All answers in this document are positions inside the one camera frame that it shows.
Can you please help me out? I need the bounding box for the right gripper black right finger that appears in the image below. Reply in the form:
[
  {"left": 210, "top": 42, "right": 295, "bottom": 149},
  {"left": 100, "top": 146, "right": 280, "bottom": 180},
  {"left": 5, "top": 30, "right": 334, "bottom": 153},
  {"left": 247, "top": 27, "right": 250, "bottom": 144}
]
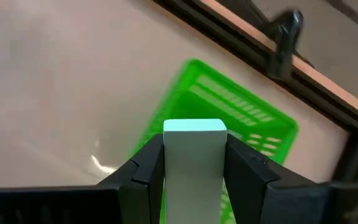
[{"left": 224, "top": 133, "right": 323, "bottom": 224}]

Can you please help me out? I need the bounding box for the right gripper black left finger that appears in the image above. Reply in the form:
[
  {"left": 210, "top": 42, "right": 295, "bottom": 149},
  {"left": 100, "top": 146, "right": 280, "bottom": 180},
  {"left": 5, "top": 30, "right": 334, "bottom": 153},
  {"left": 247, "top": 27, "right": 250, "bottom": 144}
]
[{"left": 98, "top": 133, "right": 166, "bottom": 224}]

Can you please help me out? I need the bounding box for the teal rectangular block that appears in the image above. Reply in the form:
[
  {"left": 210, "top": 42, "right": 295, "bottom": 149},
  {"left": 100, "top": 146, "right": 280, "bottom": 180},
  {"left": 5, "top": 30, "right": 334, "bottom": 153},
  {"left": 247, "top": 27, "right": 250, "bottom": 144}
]
[{"left": 162, "top": 118, "right": 228, "bottom": 224}]

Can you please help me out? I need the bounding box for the green plastic mesh basket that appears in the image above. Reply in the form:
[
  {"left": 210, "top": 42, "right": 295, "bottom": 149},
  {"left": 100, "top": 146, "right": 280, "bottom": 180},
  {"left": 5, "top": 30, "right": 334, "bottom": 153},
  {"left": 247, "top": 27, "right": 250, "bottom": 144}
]
[{"left": 128, "top": 58, "right": 300, "bottom": 224}]

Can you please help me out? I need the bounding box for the black table clamp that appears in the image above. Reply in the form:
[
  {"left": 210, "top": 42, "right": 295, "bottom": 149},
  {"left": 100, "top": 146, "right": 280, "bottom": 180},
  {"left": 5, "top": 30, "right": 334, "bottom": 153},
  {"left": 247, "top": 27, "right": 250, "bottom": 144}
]
[{"left": 261, "top": 9, "right": 305, "bottom": 82}]

